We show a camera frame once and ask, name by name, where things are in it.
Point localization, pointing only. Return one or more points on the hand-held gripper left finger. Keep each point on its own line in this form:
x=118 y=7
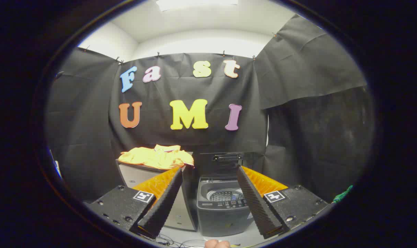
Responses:
x=163 y=203

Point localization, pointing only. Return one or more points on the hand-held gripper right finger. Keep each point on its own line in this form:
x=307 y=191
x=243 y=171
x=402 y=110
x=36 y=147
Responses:
x=255 y=203

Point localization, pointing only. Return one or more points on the grey washing machine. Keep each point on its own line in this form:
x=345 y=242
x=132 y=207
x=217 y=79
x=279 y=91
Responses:
x=222 y=217

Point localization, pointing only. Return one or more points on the orange polo shirt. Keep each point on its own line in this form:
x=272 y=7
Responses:
x=153 y=158

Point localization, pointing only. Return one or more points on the grey cabinet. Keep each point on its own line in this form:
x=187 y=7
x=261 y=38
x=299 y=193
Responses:
x=136 y=175

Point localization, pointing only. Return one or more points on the green object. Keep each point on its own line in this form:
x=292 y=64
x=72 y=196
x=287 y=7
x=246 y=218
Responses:
x=343 y=195

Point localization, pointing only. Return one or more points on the white and blue equipment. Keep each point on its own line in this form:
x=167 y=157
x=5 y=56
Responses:
x=58 y=168

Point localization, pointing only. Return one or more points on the black backdrop cloth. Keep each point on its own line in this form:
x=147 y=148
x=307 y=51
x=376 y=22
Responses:
x=181 y=89

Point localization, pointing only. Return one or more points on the ceiling light panel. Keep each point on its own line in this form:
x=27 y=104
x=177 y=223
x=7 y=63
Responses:
x=194 y=4

